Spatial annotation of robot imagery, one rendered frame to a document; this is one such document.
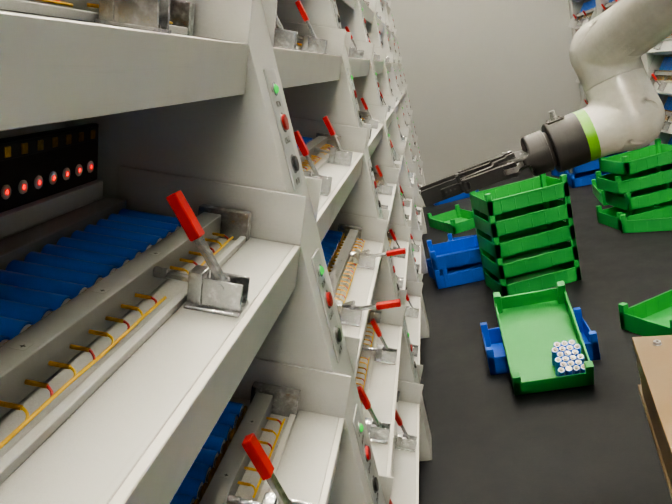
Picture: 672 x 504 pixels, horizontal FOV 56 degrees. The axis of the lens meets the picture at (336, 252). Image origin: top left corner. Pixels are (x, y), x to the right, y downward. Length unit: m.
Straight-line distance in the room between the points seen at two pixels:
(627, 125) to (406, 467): 0.73
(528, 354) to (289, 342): 1.23
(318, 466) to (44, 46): 0.44
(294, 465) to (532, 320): 1.37
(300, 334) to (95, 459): 0.38
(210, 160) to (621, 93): 0.76
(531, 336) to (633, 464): 0.52
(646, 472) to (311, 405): 0.93
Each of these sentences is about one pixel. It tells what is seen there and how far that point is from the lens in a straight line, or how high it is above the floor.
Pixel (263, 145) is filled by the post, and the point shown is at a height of 0.84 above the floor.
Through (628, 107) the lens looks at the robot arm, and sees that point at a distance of 1.17.
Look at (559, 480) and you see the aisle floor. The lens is 1.46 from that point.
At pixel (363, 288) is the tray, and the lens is 1.05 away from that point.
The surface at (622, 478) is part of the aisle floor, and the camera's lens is 1.46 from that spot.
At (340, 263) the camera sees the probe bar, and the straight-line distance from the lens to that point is 1.08.
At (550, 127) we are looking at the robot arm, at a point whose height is 0.72.
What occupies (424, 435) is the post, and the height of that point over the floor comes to 0.07.
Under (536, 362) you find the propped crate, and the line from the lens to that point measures 1.81.
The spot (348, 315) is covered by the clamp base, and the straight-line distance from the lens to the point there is 0.90.
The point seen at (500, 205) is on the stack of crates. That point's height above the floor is 0.35.
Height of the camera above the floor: 0.87
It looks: 14 degrees down
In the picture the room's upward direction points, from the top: 14 degrees counter-clockwise
